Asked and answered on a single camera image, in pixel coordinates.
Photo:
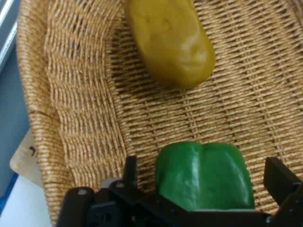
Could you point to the bamboo cutting board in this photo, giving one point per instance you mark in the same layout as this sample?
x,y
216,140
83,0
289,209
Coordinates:
x,y
23,163

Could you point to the aluminium frame rail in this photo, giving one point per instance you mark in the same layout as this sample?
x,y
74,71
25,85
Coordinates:
x,y
4,35

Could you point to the green bell pepper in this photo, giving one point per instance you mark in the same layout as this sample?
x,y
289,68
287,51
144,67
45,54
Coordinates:
x,y
203,177

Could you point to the yellow potato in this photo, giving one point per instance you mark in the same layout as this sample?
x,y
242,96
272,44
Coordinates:
x,y
170,42

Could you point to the woven wicker basket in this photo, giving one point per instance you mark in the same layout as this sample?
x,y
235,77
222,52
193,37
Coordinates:
x,y
213,113

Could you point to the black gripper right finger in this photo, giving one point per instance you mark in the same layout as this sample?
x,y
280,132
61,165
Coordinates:
x,y
286,184

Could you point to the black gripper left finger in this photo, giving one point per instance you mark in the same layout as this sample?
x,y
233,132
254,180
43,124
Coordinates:
x,y
80,208

